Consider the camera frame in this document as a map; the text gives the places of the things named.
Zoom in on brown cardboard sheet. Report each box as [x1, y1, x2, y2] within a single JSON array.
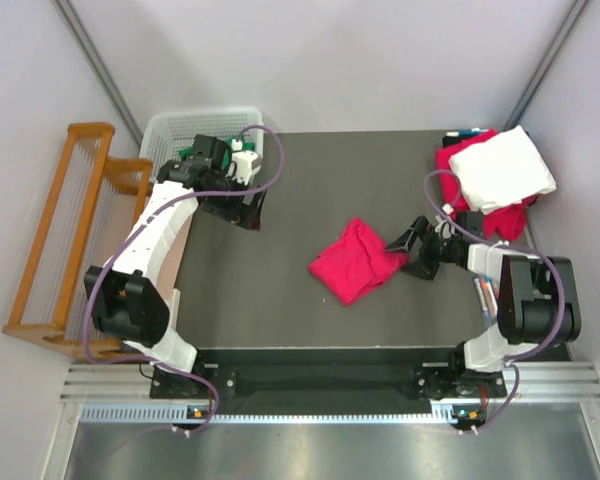
[[156, 217, 193, 302]]

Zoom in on wooden rack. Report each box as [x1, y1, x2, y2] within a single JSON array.
[[3, 122, 152, 359]]

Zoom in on green t shirt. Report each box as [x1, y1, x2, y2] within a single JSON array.
[[178, 137, 256, 170]]

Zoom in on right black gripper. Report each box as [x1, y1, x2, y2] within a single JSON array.
[[385, 217, 461, 280]]

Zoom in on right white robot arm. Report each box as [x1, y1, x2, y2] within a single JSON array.
[[385, 212, 581, 400]]

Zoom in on bundle of marker pens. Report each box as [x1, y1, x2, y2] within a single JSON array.
[[473, 276, 498, 327]]

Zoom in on folded white t shirt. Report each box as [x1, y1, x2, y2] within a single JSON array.
[[450, 126, 557, 214]]

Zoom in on white plastic laundry basket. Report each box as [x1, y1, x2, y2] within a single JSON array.
[[140, 107, 264, 182]]

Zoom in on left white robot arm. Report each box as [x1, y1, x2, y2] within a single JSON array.
[[84, 134, 266, 397]]

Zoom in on pink t shirt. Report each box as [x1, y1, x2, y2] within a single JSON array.
[[435, 129, 538, 242], [308, 217, 409, 306]]

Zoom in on grey slotted cable duct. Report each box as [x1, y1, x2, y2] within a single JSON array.
[[80, 403, 480, 425]]

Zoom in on folded dark t shirt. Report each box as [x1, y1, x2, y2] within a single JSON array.
[[442, 128, 487, 148]]

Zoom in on folded pink t shirt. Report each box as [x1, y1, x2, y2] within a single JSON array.
[[435, 129, 538, 242]]

